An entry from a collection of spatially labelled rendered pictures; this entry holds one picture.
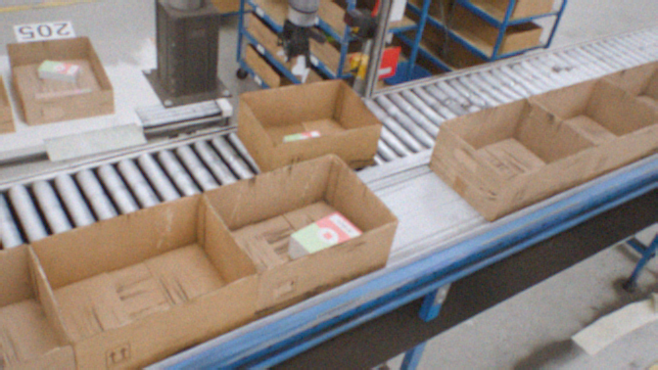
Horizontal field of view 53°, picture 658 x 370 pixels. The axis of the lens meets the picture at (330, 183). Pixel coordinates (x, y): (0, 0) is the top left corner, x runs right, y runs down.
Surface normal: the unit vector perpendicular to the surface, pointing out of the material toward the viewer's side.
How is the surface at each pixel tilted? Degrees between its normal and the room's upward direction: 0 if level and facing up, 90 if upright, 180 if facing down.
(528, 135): 89
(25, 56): 89
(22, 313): 0
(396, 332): 0
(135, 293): 0
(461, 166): 91
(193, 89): 90
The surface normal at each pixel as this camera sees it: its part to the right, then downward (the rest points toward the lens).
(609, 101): -0.82, 0.25
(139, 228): 0.55, 0.58
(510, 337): 0.14, -0.76
